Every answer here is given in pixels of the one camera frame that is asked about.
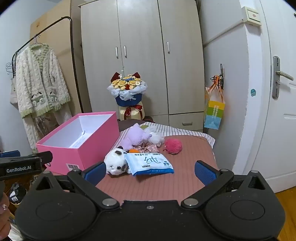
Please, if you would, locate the purple plush toy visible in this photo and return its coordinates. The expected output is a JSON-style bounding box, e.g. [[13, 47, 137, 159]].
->
[[120, 123, 153, 151]]

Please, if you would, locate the printed paper sheet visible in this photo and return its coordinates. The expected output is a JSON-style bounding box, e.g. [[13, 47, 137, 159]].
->
[[69, 133, 92, 149]]

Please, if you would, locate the black clothes rack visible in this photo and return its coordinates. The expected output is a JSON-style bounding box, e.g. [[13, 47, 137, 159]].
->
[[11, 16, 85, 114]]

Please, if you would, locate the pink fluffy pompom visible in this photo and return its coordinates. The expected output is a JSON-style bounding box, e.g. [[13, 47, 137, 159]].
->
[[163, 138, 183, 155]]

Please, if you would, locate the yellow flower bouquet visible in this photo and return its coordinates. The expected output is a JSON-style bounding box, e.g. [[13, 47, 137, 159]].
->
[[107, 66, 148, 121]]

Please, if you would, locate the grey wardrobe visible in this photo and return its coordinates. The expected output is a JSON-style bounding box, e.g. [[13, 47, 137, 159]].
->
[[80, 0, 205, 132]]

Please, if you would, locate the blue white wet wipes pack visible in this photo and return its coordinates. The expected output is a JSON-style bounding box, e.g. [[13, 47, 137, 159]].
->
[[124, 152, 175, 176]]

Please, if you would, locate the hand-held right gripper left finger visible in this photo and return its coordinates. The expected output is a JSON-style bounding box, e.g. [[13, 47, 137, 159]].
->
[[30, 161, 121, 209]]

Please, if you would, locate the white door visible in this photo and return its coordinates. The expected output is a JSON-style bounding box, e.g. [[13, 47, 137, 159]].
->
[[239, 0, 296, 193]]

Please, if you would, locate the black wall hook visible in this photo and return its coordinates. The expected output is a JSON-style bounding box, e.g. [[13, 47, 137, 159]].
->
[[218, 64, 226, 91]]

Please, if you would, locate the brown blanket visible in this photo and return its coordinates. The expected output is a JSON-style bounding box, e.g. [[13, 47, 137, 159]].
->
[[118, 119, 147, 132]]

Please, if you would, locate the cream fleece pajama jacket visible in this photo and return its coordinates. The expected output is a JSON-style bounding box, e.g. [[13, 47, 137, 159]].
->
[[15, 44, 71, 119]]

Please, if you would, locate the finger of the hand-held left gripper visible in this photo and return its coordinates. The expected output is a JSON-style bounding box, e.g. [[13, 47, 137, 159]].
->
[[0, 151, 53, 166], [0, 150, 21, 158]]

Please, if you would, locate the pink cardboard box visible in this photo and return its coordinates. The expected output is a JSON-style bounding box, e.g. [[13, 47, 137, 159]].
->
[[36, 111, 121, 175]]

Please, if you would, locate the white light switch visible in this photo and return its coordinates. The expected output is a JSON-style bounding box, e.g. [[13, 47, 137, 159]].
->
[[242, 6, 262, 26]]

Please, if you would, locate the colourful gift bag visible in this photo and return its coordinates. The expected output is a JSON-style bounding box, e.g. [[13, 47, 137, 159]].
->
[[203, 75, 226, 130]]

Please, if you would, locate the white cat plush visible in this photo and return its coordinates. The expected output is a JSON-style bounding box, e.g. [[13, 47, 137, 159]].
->
[[103, 146, 131, 177]]

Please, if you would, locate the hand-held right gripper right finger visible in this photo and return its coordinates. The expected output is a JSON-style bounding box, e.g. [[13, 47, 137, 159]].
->
[[181, 160, 270, 209]]

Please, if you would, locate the beige tote bag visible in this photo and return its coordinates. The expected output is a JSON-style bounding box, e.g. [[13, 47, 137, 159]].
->
[[9, 76, 19, 110]]

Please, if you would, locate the metal door handle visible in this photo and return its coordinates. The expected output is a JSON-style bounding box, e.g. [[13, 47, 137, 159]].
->
[[272, 56, 294, 100]]

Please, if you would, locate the person's left hand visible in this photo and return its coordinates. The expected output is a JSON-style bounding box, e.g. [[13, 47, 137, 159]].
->
[[0, 191, 10, 211]]

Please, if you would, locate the pink floral cloth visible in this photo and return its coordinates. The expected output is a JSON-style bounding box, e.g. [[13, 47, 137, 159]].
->
[[133, 142, 160, 153]]

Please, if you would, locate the small white plush toy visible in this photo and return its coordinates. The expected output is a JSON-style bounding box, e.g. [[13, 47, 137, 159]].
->
[[149, 132, 165, 147]]

